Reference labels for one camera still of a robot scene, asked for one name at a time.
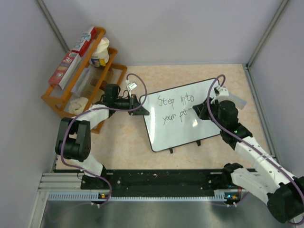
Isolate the orange wooden rack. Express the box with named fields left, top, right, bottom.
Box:
left=40, top=26, right=128, bottom=134

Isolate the red white foil box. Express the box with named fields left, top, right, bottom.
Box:
left=71, top=26, right=97, bottom=57

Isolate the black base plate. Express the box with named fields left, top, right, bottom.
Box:
left=80, top=168, right=238, bottom=198

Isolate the grey whiteboard eraser block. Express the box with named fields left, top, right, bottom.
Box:
left=229, top=93, right=247, bottom=110

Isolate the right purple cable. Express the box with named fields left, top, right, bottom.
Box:
left=207, top=74, right=304, bottom=225

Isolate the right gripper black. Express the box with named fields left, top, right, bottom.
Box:
left=194, top=97, right=225, bottom=130

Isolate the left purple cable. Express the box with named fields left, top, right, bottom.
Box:
left=59, top=73, right=147, bottom=206

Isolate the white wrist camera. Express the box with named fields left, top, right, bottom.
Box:
left=211, top=86, right=229, bottom=104
left=126, top=80, right=137, bottom=91

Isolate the white whiteboard black frame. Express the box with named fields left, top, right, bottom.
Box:
left=140, top=78, right=220, bottom=152

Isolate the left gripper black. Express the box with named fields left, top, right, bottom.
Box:
left=114, top=95, right=149, bottom=116

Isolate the purple cable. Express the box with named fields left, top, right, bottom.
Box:
left=207, top=74, right=304, bottom=225
left=59, top=73, right=147, bottom=206

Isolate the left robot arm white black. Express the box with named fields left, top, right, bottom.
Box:
left=55, top=82, right=150, bottom=188

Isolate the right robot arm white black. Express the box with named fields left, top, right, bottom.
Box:
left=193, top=99, right=304, bottom=223

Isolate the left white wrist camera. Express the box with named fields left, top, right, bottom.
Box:
left=126, top=80, right=137, bottom=91

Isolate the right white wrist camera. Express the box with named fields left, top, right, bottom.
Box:
left=211, top=86, right=229, bottom=104

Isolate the clear box of brown items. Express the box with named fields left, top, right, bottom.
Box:
left=71, top=66, right=114, bottom=104

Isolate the red white wrap box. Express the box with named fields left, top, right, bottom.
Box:
left=48, top=51, right=81, bottom=89

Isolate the grey slotted cable duct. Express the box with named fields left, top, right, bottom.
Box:
left=47, top=191, right=239, bottom=202

